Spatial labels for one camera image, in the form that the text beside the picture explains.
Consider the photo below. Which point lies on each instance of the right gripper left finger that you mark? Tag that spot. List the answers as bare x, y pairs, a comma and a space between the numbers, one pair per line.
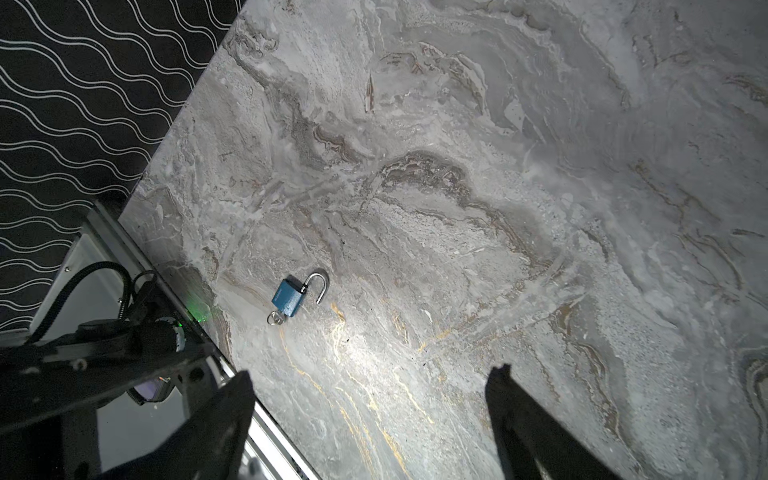
210, 445

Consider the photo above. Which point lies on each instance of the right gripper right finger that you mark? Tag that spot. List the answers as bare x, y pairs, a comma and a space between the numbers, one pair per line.
530, 442

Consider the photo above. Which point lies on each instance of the silver key with ring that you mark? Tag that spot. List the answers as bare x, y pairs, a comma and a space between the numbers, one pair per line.
276, 318

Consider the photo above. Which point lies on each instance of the blue padlock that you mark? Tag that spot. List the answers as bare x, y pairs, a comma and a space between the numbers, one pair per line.
290, 293

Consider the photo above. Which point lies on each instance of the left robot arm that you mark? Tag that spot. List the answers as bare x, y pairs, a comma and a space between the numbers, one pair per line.
52, 390

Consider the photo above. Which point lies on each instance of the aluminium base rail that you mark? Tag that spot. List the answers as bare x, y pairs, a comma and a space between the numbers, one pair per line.
128, 430

